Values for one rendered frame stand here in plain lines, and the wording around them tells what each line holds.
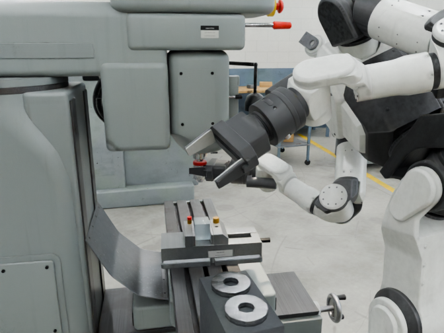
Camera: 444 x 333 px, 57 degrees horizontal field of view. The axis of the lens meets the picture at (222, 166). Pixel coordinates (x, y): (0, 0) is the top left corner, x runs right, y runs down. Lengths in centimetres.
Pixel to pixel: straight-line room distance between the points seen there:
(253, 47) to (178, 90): 686
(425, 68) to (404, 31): 13
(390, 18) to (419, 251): 50
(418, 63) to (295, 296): 108
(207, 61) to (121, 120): 30
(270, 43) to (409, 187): 731
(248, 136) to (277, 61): 750
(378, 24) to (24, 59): 89
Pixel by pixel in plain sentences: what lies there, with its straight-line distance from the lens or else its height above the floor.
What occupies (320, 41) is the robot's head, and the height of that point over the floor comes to 165.
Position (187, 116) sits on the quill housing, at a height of 144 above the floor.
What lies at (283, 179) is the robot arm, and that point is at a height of 125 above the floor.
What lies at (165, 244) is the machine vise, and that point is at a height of 99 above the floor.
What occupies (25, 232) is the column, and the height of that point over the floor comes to 114.
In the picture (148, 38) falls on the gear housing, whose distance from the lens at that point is 120.
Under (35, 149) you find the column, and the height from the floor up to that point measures 138.
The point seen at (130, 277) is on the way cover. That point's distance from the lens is 144.
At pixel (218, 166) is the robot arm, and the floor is 126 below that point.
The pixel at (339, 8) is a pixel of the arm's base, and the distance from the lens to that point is 98.
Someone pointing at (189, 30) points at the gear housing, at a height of 168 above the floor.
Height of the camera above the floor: 165
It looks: 17 degrees down
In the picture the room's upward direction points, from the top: straight up
